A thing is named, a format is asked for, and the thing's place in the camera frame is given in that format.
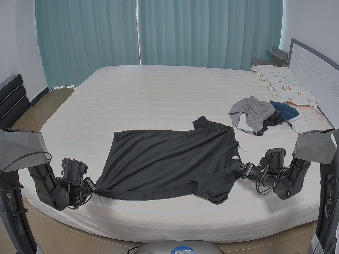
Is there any bed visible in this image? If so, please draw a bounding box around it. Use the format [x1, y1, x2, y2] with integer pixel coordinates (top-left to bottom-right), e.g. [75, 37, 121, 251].
[20, 38, 339, 244]

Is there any blue-green curtain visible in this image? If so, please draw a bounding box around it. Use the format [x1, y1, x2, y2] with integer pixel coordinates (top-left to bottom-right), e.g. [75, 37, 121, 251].
[139, 0, 283, 71]
[36, 0, 140, 90]

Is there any pile of clothes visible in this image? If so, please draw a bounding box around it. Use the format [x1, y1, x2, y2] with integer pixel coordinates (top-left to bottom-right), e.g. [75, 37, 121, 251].
[228, 95, 309, 136]

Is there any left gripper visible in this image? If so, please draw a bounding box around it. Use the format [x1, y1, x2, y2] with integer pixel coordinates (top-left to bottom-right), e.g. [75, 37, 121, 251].
[81, 177, 96, 199]

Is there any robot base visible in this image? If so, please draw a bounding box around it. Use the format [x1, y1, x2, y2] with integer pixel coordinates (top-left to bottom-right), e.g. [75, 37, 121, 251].
[138, 242, 225, 254]

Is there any white printed pillow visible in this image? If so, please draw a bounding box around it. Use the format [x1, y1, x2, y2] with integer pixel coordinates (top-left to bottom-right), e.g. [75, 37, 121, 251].
[250, 65, 320, 107]

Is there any grey bedside table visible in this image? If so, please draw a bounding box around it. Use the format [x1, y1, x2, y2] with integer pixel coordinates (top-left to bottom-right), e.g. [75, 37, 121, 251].
[252, 46, 289, 68]

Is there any black T-shirt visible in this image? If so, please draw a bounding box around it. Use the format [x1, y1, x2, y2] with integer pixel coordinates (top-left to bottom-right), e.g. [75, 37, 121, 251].
[93, 116, 248, 204]

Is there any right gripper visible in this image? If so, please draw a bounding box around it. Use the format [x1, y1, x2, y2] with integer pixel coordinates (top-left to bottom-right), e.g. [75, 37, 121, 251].
[240, 162, 263, 181]

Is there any black chest of drawers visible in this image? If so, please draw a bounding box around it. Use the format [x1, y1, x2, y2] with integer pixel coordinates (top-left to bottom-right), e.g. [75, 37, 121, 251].
[0, 74, 30, 129]

